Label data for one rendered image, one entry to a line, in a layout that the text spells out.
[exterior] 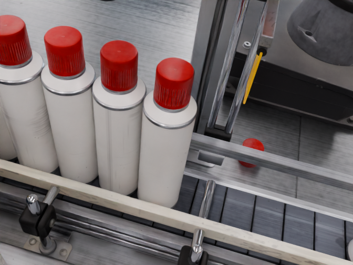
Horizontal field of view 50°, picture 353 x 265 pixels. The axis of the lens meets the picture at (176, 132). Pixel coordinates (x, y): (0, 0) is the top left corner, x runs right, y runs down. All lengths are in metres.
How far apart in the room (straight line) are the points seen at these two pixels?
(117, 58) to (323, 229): 0.33
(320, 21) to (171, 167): 0.39
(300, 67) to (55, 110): 0.41
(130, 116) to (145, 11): 0.53
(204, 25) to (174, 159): 0.16
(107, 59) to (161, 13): 0.55
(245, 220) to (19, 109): 0.29
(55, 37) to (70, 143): 0.12
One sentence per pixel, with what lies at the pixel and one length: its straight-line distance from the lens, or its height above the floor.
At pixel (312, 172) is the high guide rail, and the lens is 0.45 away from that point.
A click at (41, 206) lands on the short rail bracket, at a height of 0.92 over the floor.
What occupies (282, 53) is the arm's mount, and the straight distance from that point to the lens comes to 0.67.
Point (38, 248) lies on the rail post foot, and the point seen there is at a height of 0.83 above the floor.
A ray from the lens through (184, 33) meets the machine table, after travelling 0.82.
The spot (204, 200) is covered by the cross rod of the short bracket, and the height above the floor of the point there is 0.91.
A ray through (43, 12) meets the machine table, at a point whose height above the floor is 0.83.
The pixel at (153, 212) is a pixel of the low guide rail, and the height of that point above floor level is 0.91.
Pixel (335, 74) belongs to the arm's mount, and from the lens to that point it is 0.68.
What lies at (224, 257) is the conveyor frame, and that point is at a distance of 0.46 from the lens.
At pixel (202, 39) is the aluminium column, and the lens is 0.46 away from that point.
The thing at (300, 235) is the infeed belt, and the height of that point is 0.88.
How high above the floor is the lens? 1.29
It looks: 49 degrees down
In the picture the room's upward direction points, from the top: 10 degrees clockwise
